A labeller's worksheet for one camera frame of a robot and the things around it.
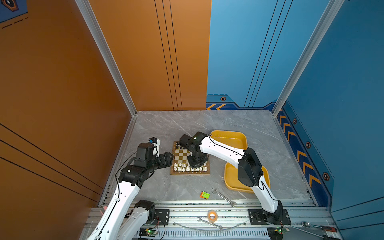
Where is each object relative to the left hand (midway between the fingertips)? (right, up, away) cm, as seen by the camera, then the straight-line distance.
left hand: (167, 155), depth 77 cm
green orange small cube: (+20, -21, +2) cm, 29 cm away
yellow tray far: (+43, +6, +26) cm, 51 cm away
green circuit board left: (-7, -36, -6) cm, 37 cm away
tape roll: (+23, -31, -1) cm, 39 cm away
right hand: (+14, -9, +8) cm, 18 cm away
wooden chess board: (+6, -8, +13) cm, 16 cm away
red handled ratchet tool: (+67, -31, -7) cm, 74 cm away
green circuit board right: (+53, -36, -7) cm, 64 cm away
